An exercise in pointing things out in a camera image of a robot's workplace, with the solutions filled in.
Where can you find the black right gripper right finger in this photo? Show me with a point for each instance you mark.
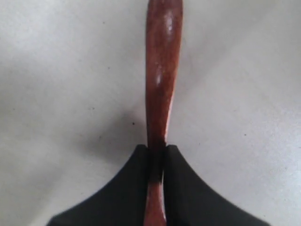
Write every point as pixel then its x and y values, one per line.
pixel 189 201

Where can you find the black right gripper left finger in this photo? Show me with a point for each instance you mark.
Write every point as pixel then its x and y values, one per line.
pixel 121 202

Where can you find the red wooden spoon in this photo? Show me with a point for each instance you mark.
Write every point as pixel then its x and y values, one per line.
pixel 163 43

